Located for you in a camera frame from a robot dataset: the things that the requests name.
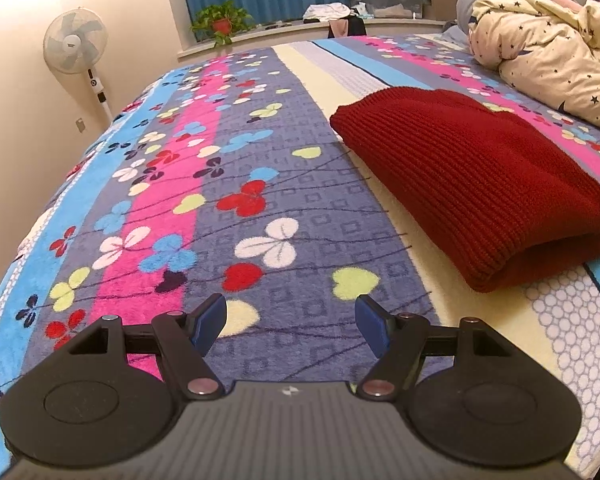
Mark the cream star-patterned duvet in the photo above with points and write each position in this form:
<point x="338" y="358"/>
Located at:
<point x="546" y="49"/>

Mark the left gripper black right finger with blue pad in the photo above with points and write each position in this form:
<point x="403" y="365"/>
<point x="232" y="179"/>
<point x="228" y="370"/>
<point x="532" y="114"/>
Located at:
<point x="467" y="391"/>

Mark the colourful floral bed blanket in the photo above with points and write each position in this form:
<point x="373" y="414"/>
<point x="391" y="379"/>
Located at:
<point x="225" y="176"/>

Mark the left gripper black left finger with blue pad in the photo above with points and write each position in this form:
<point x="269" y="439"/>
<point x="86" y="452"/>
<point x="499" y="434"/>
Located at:
<point x="113" y="390"/>

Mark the white clothes pile on sill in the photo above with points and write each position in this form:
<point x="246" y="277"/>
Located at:
<point x="325" y="12"/>

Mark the potted green plant red pot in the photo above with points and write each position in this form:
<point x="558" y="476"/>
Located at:
<point x="219" y="23"/>

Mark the red knitted sweater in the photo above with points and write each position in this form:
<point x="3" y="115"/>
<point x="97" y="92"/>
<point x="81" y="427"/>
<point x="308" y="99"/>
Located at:
<point x="504" y="203"/>

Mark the white standing fan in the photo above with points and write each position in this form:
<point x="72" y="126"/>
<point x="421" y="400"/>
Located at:
<point x="73" y="43"/>

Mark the pink black item on sill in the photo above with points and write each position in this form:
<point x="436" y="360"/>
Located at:
<point x="351" y="25"/>

